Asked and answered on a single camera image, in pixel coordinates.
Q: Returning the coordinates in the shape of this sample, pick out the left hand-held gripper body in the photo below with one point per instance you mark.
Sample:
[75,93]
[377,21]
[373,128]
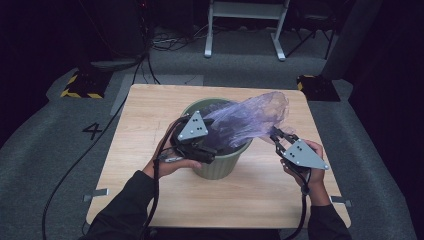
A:
[193,130]

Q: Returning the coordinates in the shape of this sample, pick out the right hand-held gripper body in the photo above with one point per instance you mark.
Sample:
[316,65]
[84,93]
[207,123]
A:
[303,155]

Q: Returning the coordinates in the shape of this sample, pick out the black yellow striped base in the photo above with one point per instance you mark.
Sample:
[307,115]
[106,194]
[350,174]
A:
[86,86]
[318,88]

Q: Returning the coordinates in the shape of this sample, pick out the person's right hand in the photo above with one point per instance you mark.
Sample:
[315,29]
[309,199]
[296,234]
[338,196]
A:
[315,180]

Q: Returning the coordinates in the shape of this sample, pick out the black tripod stand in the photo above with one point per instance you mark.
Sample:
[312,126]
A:
[316,30]

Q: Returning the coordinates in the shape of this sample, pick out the green ribbed trash bin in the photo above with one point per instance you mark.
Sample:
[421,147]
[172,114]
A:
[220,163]

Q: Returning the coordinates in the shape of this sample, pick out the purple plastic trash bag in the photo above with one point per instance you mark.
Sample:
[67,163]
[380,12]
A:
[253,115]

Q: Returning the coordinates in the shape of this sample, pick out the person's left hand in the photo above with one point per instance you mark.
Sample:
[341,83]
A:
[170,168]

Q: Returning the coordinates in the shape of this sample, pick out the white metal stand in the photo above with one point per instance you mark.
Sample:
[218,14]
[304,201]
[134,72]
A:
[245,10]

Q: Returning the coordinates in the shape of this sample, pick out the gray tape strip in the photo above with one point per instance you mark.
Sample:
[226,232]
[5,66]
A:
[96,194]
[341,201]

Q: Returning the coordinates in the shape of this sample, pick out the gray post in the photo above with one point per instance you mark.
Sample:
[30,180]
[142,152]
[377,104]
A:
[353,36]

